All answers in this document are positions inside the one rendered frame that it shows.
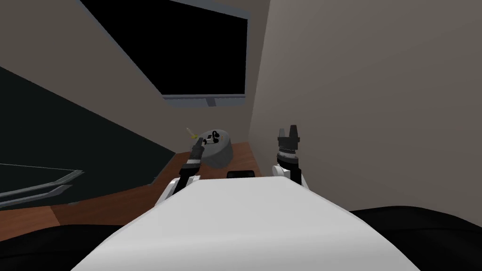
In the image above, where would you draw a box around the dark cabinet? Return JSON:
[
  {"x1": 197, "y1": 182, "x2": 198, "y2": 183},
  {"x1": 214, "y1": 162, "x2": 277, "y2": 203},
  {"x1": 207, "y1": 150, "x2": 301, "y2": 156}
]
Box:
[{"x1": 0, "y1": 65, "x2": 177, "y2": 211}]

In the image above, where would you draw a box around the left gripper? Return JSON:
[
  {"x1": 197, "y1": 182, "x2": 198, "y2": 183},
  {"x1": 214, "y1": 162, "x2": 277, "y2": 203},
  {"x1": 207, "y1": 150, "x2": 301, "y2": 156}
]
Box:
[{"x1": 190, "y1": 137, "x2": 208, "y2": 162}]

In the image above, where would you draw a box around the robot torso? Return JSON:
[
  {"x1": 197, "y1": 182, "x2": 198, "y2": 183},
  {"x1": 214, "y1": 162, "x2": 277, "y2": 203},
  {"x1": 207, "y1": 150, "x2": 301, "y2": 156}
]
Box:
[{"x1": 71, "y1": 170, "x2": 422, "y2": 271}]

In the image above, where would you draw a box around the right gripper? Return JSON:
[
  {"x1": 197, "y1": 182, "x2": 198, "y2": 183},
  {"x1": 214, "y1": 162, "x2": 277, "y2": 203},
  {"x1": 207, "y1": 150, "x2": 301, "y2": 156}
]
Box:
[{"x1": 277, "y1": 124, "x2": 301, "y2": 151}]

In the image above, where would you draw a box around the grey round container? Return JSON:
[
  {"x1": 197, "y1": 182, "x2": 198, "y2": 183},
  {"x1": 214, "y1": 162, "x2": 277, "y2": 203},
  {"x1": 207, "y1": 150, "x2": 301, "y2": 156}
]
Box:
[{"x1": 201, "y1": 129, "x2": 233, "y2": 169}]

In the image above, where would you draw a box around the black window with grey frame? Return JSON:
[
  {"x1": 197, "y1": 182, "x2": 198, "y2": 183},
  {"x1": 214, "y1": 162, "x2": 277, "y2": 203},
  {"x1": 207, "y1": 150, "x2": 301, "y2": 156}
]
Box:
[{"x1": 78, "y1": 0, "x2": 250, "y2": 108}]

